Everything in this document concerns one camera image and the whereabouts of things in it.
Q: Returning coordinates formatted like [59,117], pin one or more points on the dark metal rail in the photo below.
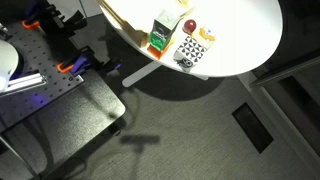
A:
[283,68]

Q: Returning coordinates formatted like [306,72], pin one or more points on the black white patterned box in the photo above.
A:
[190,49]

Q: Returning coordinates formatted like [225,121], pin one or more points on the yellow and white toy card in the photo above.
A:
[206,36]

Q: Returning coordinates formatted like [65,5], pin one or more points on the black floor vent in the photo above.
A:
[252,127]

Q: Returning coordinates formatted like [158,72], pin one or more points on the wooden tray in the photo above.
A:
[133,31]

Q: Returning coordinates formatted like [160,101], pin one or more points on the small blue black clamp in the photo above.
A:
[115,65]

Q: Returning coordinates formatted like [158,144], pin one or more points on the black perforated breadboard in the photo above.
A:
[40,56]

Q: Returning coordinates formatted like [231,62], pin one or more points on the orange block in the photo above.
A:
[155,52]

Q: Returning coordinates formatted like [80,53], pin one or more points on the red ball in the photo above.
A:
[190,26]

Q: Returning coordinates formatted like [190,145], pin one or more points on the gray block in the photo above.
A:
[165,20]

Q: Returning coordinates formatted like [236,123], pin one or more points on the black cart top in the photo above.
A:
[83,110]

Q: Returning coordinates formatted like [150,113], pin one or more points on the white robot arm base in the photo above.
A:
[6,61]

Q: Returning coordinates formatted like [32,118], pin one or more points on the white table foot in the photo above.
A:
[140,75]

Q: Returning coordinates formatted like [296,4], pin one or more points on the aluminum extrusion bar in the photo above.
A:
[25,82]

